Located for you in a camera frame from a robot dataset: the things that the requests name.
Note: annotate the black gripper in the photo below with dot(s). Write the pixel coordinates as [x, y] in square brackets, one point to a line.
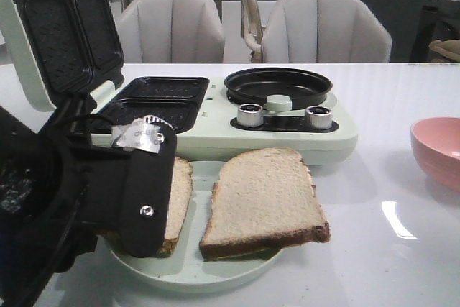
[45, 177]

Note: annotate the bread slice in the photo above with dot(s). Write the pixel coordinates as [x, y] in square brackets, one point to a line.
[180, 193]
[263, 199]

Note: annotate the mint green breakfast maker lid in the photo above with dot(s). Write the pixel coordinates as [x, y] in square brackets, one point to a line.
[61, 48]

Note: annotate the pink bowl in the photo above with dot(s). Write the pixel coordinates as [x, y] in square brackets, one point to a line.
[435, 146]

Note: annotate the mint green breakfast maker base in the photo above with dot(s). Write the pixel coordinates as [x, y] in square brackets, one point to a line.
[205, 120]

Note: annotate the mint green plate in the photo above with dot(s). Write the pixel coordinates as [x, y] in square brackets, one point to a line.
[185, 270]

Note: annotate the silver left control knob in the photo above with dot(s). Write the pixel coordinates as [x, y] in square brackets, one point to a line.
[250, 115]

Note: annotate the silver control knob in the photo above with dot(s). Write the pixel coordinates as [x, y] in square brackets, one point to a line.
[319, 117]
[250, 115]

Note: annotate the grey chair on left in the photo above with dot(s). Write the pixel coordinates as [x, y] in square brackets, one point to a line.
[171, 31]

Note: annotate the grey chair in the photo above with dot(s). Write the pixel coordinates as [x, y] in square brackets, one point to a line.
[324, 31]
[171, 31]

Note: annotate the beige office chair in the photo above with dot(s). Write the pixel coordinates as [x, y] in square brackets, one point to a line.
[252, 29]

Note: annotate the black round frying pan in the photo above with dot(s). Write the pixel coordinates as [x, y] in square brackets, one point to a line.
[254, 85]

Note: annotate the silver right control knob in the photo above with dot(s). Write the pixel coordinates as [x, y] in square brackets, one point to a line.
[319, 117]

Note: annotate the grey chair on right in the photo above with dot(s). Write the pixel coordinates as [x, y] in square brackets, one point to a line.
[324, 31]

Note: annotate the black appliance box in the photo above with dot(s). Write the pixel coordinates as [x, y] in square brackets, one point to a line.
[439, 20]

